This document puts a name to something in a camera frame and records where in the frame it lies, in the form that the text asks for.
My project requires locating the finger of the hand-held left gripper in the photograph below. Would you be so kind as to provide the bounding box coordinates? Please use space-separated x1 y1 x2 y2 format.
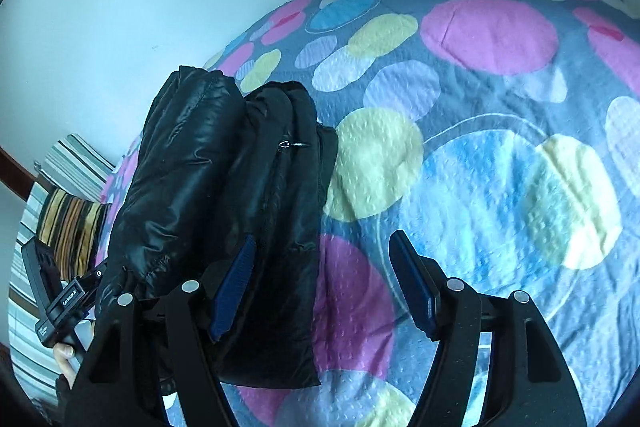
80 259 112 290

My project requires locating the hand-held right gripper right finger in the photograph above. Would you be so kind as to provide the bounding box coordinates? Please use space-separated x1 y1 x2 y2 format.
389 230 589 427

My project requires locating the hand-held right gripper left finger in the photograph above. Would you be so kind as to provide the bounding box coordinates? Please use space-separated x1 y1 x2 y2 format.
64 234 259 427

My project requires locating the black puffer jacket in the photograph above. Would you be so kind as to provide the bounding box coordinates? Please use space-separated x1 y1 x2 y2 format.
95 66 340 390

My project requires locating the person's left hand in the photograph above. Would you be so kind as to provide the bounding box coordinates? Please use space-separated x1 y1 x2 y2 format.
52 341 77 389

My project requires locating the yellow brown striped pillow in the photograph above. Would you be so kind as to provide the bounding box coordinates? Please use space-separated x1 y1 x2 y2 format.
39 188 114 282

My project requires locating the circle-printed bedspread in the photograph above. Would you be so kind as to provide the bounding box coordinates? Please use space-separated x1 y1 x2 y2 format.
100 0 640 427

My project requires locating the brown wooden bed frame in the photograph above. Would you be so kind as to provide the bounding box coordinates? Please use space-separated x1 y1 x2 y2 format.
0 145 40 208

